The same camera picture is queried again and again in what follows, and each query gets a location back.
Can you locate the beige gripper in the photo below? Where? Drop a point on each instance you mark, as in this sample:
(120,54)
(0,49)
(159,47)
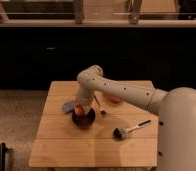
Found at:
(86,109)

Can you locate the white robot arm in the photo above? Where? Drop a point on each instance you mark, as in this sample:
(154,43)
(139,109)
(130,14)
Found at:
(176,111)

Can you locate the black bowl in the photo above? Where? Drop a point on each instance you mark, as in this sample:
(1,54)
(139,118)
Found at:
(85,121)

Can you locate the blue sponge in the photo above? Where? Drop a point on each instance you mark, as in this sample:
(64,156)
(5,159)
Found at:
(68,107)

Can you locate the orange bowl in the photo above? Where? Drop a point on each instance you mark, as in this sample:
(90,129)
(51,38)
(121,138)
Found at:
(114,99)

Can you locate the black white dish brush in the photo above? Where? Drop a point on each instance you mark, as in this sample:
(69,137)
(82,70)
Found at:
(121,133)

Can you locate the wooden folding table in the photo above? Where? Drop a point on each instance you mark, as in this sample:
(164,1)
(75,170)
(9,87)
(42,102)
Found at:
(59,143)

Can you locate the black pole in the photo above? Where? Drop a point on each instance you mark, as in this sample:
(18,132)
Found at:
(3,151)

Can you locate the wooden handled fork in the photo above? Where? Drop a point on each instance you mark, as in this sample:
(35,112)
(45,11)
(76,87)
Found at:
(101,109)

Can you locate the wooden shelf rail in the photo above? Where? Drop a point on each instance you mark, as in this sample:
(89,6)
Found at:
(98,13)

